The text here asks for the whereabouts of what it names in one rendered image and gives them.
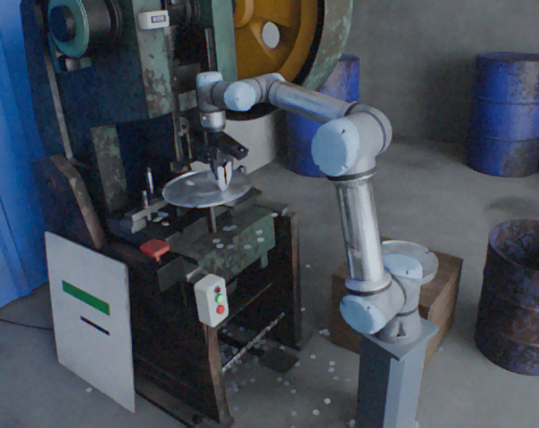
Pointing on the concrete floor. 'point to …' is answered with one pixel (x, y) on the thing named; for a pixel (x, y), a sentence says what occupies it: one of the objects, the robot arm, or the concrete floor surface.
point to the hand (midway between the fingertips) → (225, 187)
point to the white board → (92, 316)
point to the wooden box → (435, 296)
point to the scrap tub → (518, 298)
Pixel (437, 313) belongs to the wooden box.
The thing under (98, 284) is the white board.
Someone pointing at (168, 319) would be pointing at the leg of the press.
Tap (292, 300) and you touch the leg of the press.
